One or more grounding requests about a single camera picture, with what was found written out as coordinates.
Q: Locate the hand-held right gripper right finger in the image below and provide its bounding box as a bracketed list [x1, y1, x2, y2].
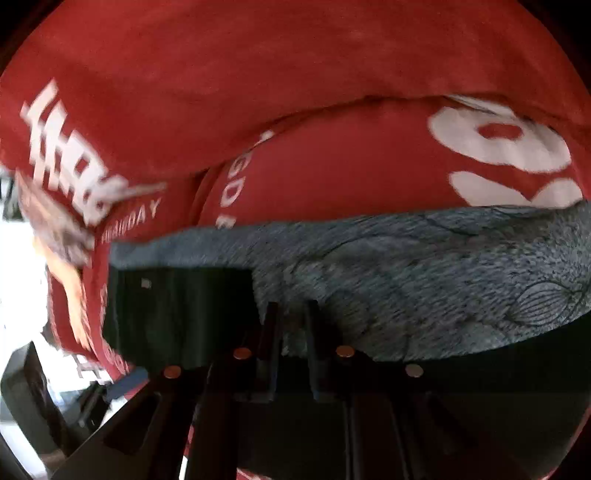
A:
[304, 299, 525, 480]

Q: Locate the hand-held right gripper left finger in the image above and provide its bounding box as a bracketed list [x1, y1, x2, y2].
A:
[55, 301, 283, 480]

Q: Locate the blue-grey leaf-print blanket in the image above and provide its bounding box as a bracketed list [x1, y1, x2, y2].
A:
[110, 202, 591, 364]

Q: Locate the red printed bed sheet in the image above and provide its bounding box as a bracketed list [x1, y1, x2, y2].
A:
[46, 95, 587, 480]

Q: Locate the peach cloth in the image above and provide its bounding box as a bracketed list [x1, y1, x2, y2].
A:
[31, 231, 89, 326]

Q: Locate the picture-print pillow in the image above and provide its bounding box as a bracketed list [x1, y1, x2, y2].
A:
[13, 170, 99, 266]

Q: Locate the red printed quilt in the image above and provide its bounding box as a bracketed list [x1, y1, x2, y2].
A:
[0, 0, 591, 232]

